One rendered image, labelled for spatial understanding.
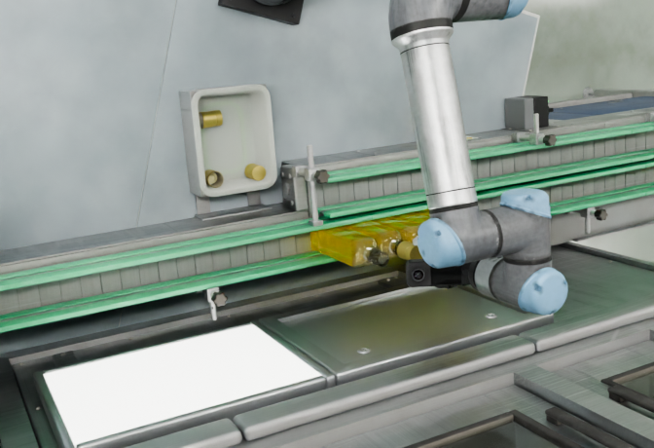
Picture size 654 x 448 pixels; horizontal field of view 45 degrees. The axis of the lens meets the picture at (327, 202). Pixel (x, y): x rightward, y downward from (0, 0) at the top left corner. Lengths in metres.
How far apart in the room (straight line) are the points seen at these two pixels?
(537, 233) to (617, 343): 0.36
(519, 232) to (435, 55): 0.30
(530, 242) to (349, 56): 0.80
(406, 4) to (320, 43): 0.67
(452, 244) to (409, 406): 0.27
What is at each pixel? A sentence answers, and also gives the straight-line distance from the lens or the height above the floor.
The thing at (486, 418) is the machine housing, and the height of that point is 1.51.
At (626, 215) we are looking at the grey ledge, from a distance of 2.33.
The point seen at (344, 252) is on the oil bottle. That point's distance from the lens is 1.61.
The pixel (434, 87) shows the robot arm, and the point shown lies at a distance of 1.20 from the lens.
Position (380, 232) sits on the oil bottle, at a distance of 1.61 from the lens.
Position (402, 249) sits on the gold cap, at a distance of 1.55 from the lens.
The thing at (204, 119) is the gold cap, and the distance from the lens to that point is 1.70.
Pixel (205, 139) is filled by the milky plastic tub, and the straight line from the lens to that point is 1.74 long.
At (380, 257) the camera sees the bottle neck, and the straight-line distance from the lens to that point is 1.56.
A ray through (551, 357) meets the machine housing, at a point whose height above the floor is 1.42.
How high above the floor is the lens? 2.42
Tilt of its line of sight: 61 degrees down
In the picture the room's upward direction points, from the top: 107 degrees clockwise
